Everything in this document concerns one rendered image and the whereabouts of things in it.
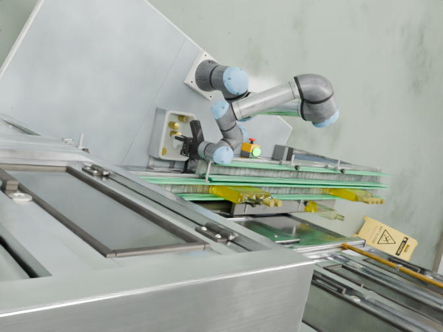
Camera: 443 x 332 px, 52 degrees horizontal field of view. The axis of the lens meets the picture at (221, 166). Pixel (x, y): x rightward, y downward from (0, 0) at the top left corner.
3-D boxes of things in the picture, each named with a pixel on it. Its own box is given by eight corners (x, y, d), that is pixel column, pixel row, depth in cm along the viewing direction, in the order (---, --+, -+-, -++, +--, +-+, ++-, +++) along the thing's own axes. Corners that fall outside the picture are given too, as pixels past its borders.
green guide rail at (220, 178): (201, 176, 217) (212, 180, 212) (202, 174, 217) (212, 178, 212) (378, 183, 338) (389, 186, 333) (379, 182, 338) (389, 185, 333)
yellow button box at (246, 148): (239, 154, 251) (248, 157, 245) (242, 140, 250) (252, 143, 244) (248, 155, 256) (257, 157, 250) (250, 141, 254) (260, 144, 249)
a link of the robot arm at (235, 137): (242, 118, 190) (225, 135, 186) (251, 139, 197) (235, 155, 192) (229, 116, 196) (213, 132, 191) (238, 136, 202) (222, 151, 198)
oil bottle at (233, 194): (209, 192, 224) (240, 205, 209) (211, 181, 224) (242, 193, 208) (217, 192, 228) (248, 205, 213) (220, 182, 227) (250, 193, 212)
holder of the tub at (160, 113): (146, 165, 211) (155, 170, 205) (156, 107, 207) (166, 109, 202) (175, 167, 223) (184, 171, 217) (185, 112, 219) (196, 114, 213)
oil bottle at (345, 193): (328, 193, 296) (366, 206, 276) (330, 185, 295) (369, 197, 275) (333, 193, 300) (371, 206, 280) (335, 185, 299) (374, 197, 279)
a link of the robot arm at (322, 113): (231, 82, 217) (338, 83, 183) (241, 107, 226) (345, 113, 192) (217, 97, 211) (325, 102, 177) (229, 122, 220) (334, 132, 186)
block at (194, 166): (185, 170, 219) (194, 174, 214) (188, 151, 218) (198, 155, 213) (190, 170, 222) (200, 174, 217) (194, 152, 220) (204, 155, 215)
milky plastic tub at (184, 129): (147, 155, 210) (158, 159, 204) (156, 107, 207) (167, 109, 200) (177, 157, 222) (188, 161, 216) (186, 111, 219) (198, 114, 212)
